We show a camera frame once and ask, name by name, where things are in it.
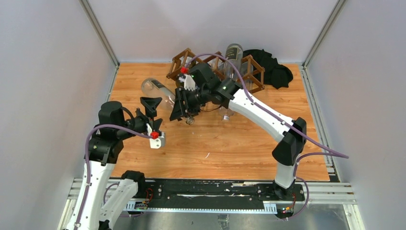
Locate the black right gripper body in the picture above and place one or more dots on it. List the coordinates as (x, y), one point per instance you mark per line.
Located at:
(203, 93)

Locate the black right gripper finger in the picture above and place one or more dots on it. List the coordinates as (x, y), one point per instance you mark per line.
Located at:
(193, 103)
(178, 111)

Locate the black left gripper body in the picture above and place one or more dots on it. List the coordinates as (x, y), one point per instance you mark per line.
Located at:
(138, 124)

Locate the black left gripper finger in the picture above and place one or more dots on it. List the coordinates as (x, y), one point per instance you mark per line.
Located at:
(156, 124)
(150, 105)

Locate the clear glass bottle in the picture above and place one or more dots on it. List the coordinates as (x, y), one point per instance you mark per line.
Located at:
(153, 88)

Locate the clear bottle black label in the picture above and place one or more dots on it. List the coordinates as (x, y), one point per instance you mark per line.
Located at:
(234, 54)

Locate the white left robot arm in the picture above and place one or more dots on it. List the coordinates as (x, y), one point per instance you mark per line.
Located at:
(93, 211)

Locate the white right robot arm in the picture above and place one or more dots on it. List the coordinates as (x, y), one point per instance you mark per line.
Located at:
(287, 132)

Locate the brown wooden wine rack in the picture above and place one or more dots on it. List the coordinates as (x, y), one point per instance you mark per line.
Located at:
(251, 71)

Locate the black cloth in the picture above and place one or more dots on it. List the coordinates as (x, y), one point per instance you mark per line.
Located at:
(275, 74)

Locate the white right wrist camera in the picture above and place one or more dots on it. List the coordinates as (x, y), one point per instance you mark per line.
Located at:
(187, 82)

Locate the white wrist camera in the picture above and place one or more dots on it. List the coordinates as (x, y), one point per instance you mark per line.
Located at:
(187, 82)
(158, 138)

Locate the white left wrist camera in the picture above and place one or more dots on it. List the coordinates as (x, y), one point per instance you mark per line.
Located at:
(158, 138)

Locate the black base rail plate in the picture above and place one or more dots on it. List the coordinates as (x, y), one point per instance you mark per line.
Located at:
(215, 195)

